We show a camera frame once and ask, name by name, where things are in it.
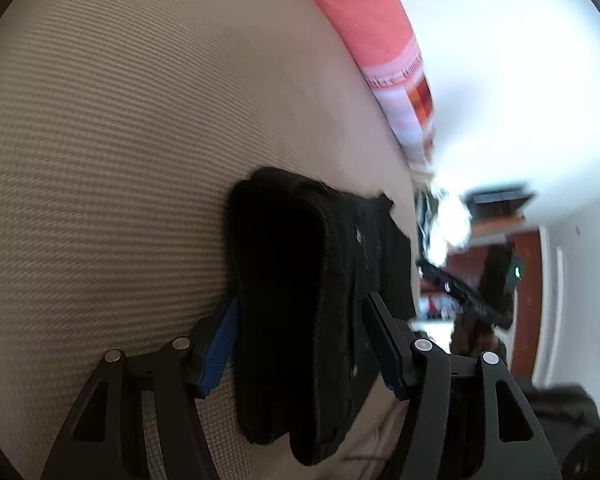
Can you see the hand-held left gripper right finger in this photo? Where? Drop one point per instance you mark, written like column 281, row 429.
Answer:
column 386, row 355

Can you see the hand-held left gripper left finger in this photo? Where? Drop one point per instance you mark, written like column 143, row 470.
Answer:
column 219, row 355

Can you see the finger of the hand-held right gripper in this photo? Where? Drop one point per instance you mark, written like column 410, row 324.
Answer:
column 460, row 292

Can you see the black pants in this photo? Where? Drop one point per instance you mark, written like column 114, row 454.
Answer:
column 300, row 310

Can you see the brown wooden door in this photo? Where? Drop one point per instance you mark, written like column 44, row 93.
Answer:
column 525, row 320

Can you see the white printed cloth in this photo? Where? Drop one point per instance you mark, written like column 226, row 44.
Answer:
column 447, row 220

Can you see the dark blurred object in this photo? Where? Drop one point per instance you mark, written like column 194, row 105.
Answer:
column 580, row 430

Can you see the pink checked long pillow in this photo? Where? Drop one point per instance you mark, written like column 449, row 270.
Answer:
column 380, row 35

